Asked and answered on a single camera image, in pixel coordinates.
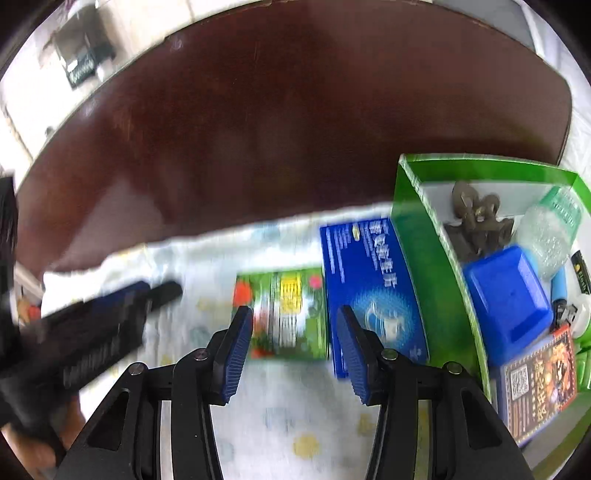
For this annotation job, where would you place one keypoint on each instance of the blue playing card box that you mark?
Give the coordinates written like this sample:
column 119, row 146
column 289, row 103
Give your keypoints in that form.
column 531, row 392

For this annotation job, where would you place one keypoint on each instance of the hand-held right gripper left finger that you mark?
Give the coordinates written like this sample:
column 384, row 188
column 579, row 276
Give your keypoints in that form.
column 235, row 355

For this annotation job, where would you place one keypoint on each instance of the dark brown wooden board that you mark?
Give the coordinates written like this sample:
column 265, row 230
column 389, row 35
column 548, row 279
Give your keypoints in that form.
column 277, row 115

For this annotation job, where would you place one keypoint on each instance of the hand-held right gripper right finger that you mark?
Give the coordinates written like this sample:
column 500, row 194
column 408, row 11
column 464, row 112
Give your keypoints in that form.
column 355, row 355

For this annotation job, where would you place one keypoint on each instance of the small green printed box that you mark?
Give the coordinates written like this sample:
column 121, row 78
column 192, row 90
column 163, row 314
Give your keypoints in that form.
column 286, row 314

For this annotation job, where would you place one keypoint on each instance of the blue square plastic container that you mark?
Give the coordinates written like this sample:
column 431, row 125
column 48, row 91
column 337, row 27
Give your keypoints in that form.
column 503, row 295

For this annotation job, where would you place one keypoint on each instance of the green label plastic water bottle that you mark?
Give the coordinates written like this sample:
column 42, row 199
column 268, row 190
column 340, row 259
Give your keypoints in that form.
column 549, row 235

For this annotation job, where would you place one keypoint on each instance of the blue medicine box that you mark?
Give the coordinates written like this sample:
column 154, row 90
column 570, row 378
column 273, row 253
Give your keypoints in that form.
column 369, row 277

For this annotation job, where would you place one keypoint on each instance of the giraffe printed white cloth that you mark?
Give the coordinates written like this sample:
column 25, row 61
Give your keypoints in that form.
column 277, row 438

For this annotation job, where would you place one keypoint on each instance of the blue capped black marker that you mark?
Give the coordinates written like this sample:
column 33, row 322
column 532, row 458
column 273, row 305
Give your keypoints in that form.
column 559, row 286

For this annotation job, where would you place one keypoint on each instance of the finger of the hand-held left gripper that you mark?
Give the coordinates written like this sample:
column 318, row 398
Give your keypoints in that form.
column 134, row 291
column 161, row 295

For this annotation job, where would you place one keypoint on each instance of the green cardboard box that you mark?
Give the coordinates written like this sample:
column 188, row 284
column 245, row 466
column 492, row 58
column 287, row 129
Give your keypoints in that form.
column 415, row 221

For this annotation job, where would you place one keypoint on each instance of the red playing card box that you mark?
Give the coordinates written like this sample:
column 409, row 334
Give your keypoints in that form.
column 565, row 334

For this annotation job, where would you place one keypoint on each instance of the person's left hand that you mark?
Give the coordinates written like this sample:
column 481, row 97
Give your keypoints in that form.
column 74, row 422

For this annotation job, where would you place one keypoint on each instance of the white capped black marker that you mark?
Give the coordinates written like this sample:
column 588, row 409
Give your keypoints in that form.
column 582, row 272

